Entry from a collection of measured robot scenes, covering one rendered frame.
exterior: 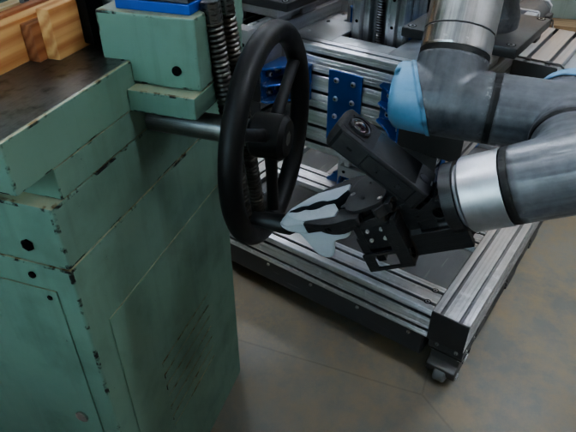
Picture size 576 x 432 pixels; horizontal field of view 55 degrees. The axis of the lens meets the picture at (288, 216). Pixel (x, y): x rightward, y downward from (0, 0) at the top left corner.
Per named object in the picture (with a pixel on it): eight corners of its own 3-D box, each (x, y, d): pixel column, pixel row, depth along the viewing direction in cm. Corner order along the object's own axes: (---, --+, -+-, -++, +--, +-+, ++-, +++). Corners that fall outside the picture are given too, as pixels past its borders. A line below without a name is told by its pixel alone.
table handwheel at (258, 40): (300, -35, 63) (327, 106, 89) (145, -46, 68) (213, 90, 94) (223, 193, 54) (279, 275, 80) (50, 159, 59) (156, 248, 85)
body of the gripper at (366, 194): (364, 274, 60) (475, 259, 53) (330, 212, 57) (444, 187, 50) (381, 232, 66) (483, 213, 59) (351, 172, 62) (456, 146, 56)
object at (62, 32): (60, 60, 69) (48, 9, 66) (47, 58, 70) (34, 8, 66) (129, 23, 82) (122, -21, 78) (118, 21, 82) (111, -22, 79)
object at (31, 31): (40, 63, 69) (30, 25, 66) (29, 61, 69) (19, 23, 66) (133, 14, 85) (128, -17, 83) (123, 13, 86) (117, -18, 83)
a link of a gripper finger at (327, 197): (299, 253, 67) (367, 241, 62) (277, 214, 65) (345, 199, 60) (308, 237, 70) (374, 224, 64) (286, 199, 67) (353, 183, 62)
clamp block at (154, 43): (200, 93, 68) (192, 20, 63) (105, 81, 72) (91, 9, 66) (244, 54, 80) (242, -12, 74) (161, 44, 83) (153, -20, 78)
